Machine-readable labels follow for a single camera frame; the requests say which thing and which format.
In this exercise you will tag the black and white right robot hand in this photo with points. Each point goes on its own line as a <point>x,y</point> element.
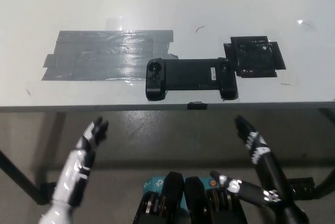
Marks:
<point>264,156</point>

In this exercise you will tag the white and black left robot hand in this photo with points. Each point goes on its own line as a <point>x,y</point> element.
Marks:
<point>73,171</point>

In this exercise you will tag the black game controller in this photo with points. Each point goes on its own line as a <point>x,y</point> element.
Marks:
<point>188,76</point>

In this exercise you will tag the black robot torso teal tops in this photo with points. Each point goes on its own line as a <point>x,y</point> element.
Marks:
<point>175,195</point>

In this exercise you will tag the black floor tape patch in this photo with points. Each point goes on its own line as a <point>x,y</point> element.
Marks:
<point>49,188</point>
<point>301,185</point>

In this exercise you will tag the black table leg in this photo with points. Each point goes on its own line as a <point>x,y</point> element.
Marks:
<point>21,177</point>
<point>325,184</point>

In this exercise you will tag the small black tape piece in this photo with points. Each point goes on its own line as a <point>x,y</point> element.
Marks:
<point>197,105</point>

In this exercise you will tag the black square tape patch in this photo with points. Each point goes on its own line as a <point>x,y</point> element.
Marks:
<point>255,56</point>

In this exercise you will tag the gray duct tape patch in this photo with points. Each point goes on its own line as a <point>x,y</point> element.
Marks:
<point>104,56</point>

